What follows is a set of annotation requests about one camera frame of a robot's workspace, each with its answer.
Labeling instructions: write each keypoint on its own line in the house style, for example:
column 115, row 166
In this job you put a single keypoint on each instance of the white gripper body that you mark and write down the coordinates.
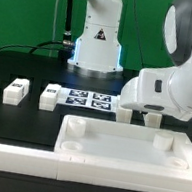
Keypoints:
column 150, row 92

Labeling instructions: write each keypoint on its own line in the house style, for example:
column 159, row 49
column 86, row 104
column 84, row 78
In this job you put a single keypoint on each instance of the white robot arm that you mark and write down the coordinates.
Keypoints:
column 98, row 50

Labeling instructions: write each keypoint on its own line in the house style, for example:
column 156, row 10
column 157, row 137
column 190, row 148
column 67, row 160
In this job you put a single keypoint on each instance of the white desk tabletop panel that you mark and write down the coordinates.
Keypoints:
column 118, row 141

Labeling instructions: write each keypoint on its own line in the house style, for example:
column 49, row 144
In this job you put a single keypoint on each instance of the fiducial marker sheet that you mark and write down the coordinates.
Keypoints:
column 88, row 99

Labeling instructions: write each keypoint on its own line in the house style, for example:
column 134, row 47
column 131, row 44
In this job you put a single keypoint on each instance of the white L-shaped obstacle fence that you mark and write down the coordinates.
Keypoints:
column 95, row 171

